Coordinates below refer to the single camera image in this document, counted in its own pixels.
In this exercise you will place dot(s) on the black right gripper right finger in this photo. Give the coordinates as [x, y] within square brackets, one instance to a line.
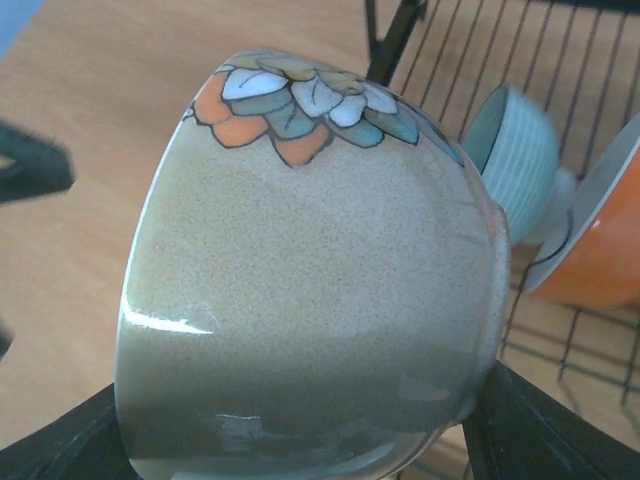
[518, 432]

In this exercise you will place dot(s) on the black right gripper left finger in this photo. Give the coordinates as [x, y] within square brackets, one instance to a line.
[84, 443]

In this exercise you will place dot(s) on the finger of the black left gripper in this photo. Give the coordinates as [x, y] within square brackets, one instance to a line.
[32, 166]

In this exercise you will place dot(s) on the orange bowl white inside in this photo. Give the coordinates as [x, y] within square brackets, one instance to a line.
[592, 258]

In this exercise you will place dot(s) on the beige floral bowl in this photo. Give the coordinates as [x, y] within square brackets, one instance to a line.
[316, 285]

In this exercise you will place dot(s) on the green patterned bowl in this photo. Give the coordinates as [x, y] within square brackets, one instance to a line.
[513, 144]

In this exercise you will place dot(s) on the black wire dish rack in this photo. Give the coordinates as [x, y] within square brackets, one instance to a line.
[580, 61]

